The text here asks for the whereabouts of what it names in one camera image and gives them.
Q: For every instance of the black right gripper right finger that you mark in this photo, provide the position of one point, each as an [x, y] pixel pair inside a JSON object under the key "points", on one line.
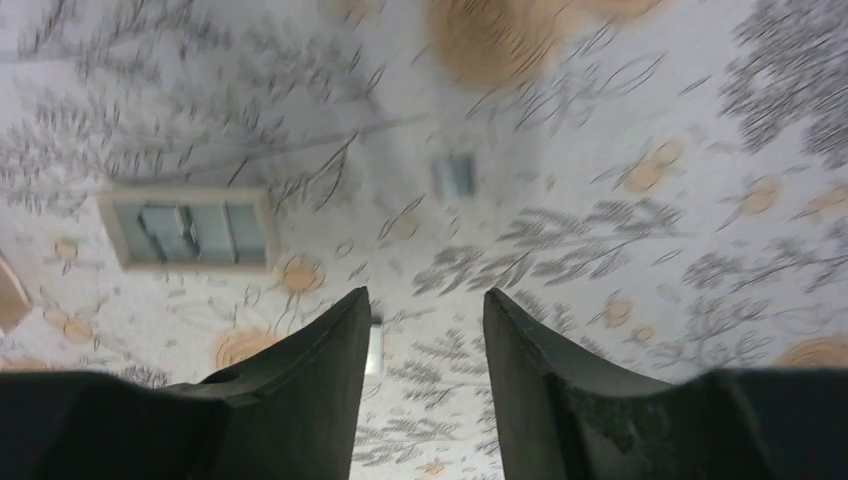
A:
{"points": [[550, 398]]}

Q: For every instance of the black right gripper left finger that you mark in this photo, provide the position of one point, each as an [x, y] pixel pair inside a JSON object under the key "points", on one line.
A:
{"points": [[290, 411]]}

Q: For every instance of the staple strip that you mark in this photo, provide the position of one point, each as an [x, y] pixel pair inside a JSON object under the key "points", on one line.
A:
{"points": [[375, 351]]}

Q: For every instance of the cardboard staple box sleeve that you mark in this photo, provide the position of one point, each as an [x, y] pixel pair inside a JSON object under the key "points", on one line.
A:
{"points": [[15, 302]]}

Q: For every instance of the floral tablecloth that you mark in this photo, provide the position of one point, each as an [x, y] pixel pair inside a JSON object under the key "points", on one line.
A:
{"points": [[662, 182]]}

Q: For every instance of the small staple piece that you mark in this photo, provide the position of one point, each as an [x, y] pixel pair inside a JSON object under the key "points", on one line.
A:
{"points": [[455, 176]]}

